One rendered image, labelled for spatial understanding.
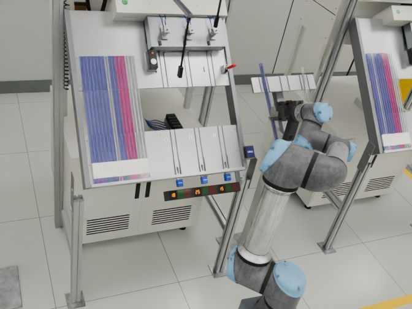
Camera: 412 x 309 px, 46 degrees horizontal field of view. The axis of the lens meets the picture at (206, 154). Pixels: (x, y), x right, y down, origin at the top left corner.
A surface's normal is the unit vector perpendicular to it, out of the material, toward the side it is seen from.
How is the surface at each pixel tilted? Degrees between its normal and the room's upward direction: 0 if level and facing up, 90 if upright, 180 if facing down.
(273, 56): 90
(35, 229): 0
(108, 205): 90
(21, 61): 90
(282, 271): 8
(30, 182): 0
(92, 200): 90
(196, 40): 44
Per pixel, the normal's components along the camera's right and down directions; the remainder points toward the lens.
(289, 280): 0.29, -0.74
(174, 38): 0.39, -0.15
